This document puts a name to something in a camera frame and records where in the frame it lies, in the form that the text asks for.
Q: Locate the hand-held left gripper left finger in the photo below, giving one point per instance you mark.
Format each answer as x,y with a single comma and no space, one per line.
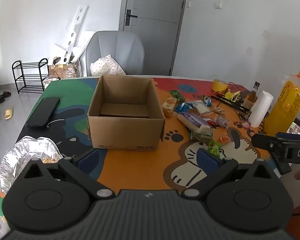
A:
88,160

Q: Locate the yellow plastic bag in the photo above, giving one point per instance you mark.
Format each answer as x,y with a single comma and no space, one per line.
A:
285,107

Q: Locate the orange snack packet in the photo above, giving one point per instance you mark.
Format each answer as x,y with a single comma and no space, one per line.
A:
169,106

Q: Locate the purple and white snack packet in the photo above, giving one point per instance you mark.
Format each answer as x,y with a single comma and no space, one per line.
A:
193,121

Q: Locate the pale green snack packet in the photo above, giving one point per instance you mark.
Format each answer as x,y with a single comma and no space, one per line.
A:
200,135

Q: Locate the white light switch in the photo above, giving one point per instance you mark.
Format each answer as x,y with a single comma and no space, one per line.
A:
218,4

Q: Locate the dotted white pillow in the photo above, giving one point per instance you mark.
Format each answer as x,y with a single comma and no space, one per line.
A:
107,66

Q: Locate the grey door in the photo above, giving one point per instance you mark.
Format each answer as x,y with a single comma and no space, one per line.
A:
155,30

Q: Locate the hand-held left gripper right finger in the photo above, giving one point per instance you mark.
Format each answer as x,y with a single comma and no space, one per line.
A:
208,160

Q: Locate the yellow slipper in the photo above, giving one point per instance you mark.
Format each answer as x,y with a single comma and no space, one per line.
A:
9,113

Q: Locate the small purple snack packet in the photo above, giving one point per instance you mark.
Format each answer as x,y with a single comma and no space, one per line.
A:
221,121

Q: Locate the black smartphone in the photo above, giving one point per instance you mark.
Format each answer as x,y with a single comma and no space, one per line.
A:
43,112

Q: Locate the black folded tripod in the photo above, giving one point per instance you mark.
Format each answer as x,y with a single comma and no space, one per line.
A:
232,103

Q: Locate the crumpled aluminium foil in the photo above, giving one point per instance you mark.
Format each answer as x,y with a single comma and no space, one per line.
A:
22,155

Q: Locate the grey armchair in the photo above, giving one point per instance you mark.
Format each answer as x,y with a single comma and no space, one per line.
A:
117,50

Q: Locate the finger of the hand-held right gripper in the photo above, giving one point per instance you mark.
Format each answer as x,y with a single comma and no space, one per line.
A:
293,136
265,142

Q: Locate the yellow tape roll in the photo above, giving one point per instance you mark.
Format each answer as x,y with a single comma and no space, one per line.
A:
220,85

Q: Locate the orange candy packet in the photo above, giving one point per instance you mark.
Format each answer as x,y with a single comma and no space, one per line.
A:
224,139

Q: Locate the glass bottle with dark cap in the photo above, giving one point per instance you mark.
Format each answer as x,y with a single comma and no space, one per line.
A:
252,96

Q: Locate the colourful cartoon table mat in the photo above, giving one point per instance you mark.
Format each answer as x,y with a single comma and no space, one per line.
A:
140,168

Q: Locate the smartphone with lit screen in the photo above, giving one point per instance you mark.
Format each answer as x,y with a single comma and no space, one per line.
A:
296,127

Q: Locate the white foam board with holes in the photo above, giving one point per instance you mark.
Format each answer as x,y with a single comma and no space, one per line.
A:
76,30

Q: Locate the black shoe rack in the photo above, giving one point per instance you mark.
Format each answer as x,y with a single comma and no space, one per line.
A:
30,76

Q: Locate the small blue snack packet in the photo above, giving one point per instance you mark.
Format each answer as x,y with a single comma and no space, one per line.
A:
207,100

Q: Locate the taped cardboard box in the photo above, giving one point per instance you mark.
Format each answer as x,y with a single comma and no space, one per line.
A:
65,71

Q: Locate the yellow-green toy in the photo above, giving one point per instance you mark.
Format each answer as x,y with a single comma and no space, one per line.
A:
231,95

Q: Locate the red and blue snack packet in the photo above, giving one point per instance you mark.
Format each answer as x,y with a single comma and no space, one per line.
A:
210,123

